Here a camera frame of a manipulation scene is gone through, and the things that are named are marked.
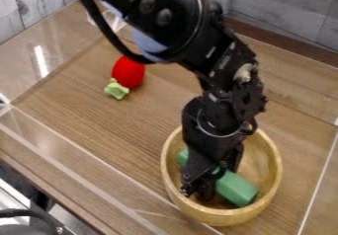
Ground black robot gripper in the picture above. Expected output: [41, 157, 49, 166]
[178, 97, 244, 201]

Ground green rectangular block stick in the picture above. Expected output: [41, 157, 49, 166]
[174, 148, 261, 208]

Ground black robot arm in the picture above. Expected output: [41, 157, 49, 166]
[80, 0, 268, 200]

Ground wooden brown bowl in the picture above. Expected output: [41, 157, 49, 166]
[160, 127, 281, 226]

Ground red toy strawberry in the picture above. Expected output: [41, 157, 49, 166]
[104, 56, 145, 100]

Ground black clamp under table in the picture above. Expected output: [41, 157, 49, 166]
[0, 206, 65, 235]

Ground clear acrylic tray enclosure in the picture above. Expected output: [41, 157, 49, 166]
[0, 4, 338, 235]

